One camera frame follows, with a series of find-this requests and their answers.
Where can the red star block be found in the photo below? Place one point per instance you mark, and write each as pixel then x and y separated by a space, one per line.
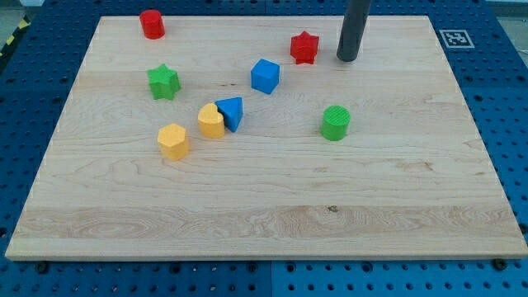
pixel 304 48

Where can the green star block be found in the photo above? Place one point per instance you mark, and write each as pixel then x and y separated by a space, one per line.
pixel 163 82

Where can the light wooden board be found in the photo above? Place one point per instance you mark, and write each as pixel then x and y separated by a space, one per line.
pixel 410 180

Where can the blue triangle block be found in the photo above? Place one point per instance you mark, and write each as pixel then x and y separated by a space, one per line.
pixel 232 111

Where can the yellow heart block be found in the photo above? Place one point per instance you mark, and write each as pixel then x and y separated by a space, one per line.
pixel 211 121

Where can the blue cube block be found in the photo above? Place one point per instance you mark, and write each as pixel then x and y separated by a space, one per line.
pixel 265 76

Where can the green cylinder block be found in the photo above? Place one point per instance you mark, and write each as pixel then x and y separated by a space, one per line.
pixel 335 123

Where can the yellow hexagon block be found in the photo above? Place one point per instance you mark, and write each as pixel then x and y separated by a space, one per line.
pixel 173 142

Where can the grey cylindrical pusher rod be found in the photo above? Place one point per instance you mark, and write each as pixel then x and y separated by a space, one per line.
pixel 353 27

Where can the red cylinder block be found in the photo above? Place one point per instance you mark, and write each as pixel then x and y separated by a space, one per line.
pixel 152 24

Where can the white fiducial marker tag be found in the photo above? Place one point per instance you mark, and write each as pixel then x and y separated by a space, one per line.
pixel 456 39

